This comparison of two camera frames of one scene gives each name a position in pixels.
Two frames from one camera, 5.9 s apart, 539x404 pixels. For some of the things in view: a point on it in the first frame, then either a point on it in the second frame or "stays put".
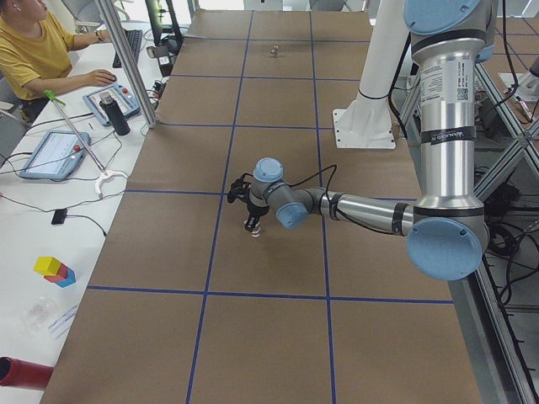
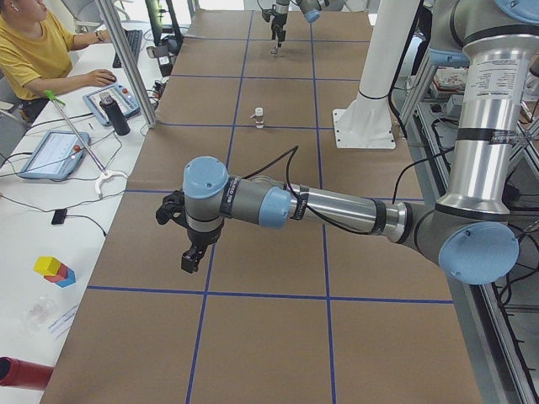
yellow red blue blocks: x=55 y=271 stays put
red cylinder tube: x=18 y=373 stays put
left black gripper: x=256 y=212 to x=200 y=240
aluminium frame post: x=116 y=34 stays put
